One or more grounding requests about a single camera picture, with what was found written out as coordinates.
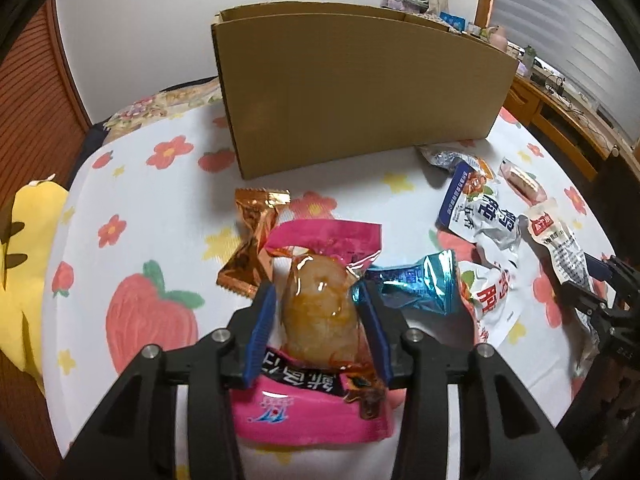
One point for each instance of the grey window blind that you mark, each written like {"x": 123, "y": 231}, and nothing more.
{"x": 575, "y": 20}

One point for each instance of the yellow plush toy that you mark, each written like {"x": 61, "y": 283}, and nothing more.
{"x": 30, "y": 280}

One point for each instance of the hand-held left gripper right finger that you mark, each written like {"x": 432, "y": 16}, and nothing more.
{"x": 372, "y": 332}

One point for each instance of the floral quilt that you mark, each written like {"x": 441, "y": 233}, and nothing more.
{"x": 150, "y": 110}

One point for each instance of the purple floral pouch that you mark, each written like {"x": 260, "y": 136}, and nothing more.
{"x": 400, "y": 1}

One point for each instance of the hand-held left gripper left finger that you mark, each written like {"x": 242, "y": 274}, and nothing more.
{"x": 260, "y": 332}

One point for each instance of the small pink sausage packet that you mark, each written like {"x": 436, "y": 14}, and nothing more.
{"x": 520, "y": 180}

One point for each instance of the wooden slatted door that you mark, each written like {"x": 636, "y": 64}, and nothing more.
{"x": 35, "y": 100}

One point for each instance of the copper foil snack packet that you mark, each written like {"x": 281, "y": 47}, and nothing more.
{"x": 252, "y": 240}

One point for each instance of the silver snack packet orange print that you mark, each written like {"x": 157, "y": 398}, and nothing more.
{"x": 442, "y": 157}

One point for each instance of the pink thermos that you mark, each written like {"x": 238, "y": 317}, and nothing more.
{"x": 497, "y": 37}

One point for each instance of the pink snack packet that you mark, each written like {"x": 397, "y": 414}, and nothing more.
{"x": 300, "y": 420}

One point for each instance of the white snack packet red print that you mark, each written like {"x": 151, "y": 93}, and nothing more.
{"x": 492, "y": 300}

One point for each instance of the blue box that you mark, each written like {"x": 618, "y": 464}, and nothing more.
{"x": 452, "y": 21}

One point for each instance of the fruit and flower print cloth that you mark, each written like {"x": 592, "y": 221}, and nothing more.
{"x": 150, "y": 200}

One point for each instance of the wooden cabinet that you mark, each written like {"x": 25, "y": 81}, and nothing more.
{"x": 550, "y": 115}

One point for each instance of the white packet red label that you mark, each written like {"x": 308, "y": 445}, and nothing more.
{"x": 555, "y": 240}

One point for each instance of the white snack packet blue edge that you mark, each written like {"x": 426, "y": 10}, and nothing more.
{"x": 475, "y": 210}

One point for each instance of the blue foil snack packet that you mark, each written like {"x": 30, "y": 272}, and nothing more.
{"x": 425, "y": 285}

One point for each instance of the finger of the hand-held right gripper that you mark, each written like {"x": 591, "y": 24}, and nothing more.
{"x": 590, "y": 300}
{"x": 612, "y": 270}

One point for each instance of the cardboard box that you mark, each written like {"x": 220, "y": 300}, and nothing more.
{"x": 350, "y": 100}

